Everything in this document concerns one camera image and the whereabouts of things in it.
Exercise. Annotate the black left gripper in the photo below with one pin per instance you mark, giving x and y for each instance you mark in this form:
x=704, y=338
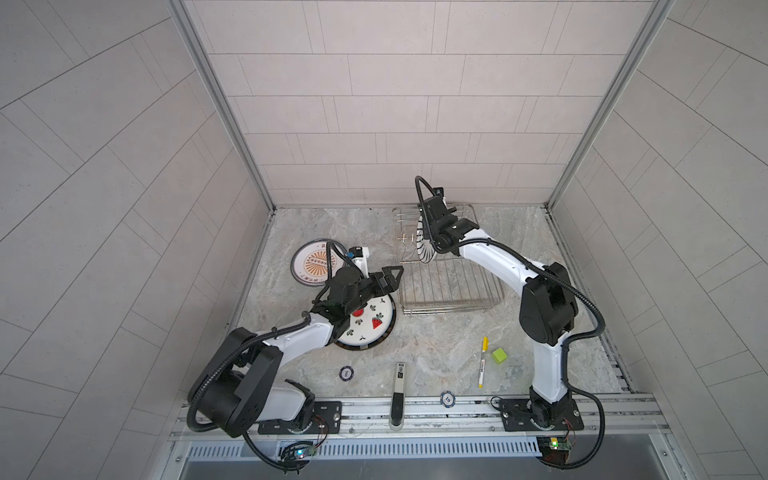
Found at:
x=373, y=283

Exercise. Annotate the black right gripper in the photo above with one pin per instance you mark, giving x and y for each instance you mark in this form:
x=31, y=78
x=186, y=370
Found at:
x=427, y=226

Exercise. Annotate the white blue striped plate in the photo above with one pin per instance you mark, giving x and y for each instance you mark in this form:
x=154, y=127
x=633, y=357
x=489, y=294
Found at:
x=424, y=249

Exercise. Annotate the white watermelon pattern plate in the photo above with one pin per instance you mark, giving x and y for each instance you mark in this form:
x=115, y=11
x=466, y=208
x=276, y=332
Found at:
x=369, y=324

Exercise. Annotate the dark rimmed checkered plate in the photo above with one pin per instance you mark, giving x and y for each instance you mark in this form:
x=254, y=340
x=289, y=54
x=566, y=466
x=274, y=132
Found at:
x=390, y=324

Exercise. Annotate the small sunburst plate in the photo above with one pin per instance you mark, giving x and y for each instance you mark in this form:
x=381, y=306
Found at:
x=309, y=264

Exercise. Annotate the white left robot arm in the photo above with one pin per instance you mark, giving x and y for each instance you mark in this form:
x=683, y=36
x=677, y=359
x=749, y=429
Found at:
x=237, y=388

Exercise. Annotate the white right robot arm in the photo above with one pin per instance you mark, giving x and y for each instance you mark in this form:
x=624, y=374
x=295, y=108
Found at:
x=553, y=314

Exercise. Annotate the yellow capped white marker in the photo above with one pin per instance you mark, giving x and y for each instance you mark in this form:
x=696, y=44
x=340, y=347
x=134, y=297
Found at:
x=482, y=364

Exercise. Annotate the right round poker chip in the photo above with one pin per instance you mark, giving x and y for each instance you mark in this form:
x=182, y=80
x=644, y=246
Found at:
x=447, y=399

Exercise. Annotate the green cube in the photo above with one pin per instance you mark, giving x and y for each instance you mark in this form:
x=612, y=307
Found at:
x=499, y=355

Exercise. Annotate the black white handheld scraper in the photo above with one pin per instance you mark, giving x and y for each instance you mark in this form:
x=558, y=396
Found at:
x=397, y=405

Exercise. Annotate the left circuit board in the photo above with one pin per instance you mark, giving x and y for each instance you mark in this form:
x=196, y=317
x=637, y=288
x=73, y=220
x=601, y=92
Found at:
x=297, y=455

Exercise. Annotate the circuit board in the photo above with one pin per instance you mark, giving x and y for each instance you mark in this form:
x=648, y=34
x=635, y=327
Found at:
x=554, y=450
x=297, y=455

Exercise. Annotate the right circuit board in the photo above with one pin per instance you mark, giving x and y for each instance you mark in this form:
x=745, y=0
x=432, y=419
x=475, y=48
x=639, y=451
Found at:
x=554, y=450

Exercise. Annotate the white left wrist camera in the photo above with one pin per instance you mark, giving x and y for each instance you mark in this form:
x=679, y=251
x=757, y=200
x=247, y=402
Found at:
x=359, y=256

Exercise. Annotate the metal wire dish rack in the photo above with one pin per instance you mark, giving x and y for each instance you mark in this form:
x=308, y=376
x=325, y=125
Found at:
x=447, y=284

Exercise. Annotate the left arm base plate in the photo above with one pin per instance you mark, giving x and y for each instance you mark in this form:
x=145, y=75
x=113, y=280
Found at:
x=323, y=417

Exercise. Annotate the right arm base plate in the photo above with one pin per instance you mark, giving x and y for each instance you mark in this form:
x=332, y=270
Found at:
x=536, y=414

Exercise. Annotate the aluminium front rail frame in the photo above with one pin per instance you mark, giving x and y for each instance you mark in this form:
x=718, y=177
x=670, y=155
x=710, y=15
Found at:
x=486, y=416

